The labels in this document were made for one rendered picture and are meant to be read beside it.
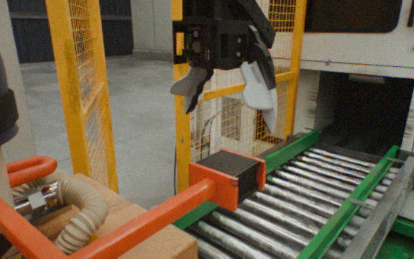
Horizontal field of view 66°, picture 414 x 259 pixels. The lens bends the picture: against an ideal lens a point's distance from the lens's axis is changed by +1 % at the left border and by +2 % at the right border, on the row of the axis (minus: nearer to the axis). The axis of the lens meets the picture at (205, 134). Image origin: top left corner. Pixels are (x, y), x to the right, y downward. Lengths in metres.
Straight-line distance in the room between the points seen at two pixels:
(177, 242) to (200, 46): 0.33
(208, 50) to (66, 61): 0.70
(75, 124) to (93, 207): 0.56
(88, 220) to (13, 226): 0.14
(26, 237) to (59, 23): 0.73
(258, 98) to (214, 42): 0.08
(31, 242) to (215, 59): 0.27
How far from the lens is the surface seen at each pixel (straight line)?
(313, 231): 1.35
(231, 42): 0.39
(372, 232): 1.33
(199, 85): 0.47
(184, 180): 1.45
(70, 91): 1.04
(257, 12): 0.44
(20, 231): 0.40
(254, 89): 0.39
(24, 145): 1.61
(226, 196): 0.44
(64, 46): 1.02
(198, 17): 0.37
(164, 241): 0.57
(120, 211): 0.66
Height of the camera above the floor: 1.30
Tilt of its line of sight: 19 degrees down
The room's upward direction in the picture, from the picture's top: straight up
